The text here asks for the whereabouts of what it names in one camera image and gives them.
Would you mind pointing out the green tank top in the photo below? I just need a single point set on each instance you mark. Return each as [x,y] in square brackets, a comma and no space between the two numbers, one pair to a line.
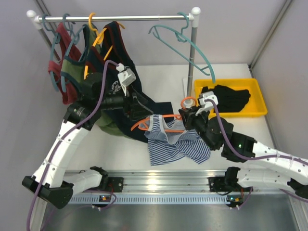
[112,82]

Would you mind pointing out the black folded garment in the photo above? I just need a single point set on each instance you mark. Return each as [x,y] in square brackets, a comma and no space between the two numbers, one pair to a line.
[229,100]

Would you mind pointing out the teal hanger under green top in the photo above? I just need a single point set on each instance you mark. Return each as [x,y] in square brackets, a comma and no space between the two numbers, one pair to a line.
[63,81]

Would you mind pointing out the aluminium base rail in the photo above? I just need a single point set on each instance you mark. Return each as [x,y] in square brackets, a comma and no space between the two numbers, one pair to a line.
[166,188]

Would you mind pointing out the teal plastic hanger right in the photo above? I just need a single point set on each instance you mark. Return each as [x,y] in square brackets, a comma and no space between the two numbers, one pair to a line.
[191,20]

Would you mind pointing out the maroon tank top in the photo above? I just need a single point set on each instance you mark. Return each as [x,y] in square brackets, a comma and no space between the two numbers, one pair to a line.
[67,90]

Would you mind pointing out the orange plastic hanger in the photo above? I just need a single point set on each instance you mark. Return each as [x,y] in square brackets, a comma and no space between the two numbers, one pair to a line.
[185,104]

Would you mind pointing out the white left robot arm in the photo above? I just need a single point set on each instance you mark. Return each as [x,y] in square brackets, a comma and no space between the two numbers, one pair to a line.
[49,182]

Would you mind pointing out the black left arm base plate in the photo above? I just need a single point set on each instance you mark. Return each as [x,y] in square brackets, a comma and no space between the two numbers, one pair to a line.
[111,184]

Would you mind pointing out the yellow plastic hanger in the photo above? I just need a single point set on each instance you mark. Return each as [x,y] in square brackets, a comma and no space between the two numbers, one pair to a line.
[98,41]

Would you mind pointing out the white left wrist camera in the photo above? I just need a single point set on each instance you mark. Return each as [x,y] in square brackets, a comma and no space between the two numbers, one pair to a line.
[125,76]

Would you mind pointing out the silver white clothes rack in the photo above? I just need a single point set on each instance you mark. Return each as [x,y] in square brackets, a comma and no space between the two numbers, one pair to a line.
[98,22]

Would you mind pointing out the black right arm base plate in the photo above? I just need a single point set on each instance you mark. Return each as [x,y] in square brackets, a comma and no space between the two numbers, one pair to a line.
[222,186]

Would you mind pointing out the teal hanger under maroon top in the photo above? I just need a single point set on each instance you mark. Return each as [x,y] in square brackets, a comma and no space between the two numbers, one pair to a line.
[55,41]

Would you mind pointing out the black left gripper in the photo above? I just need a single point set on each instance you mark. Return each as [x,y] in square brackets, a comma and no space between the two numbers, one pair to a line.
[131,106]

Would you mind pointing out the yellow plastic tray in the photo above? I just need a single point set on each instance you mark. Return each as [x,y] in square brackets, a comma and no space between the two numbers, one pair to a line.
[256,106]

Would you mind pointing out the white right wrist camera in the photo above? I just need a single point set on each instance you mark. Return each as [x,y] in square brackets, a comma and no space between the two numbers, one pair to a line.
[206,101]

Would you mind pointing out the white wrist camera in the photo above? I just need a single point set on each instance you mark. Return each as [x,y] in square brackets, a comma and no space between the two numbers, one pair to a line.
[206,101]
[125,76]

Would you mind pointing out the blue white striped tank top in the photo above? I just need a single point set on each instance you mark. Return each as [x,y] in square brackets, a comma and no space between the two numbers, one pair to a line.
[170,141]

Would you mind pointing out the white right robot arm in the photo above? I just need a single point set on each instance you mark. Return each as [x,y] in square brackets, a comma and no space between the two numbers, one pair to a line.
[284,171]

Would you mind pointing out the navy basketball tank top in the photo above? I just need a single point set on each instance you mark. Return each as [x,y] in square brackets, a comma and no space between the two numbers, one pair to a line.
[114,122]

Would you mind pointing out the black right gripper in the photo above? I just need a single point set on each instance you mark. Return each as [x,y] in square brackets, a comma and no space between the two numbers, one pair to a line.
[189,117]

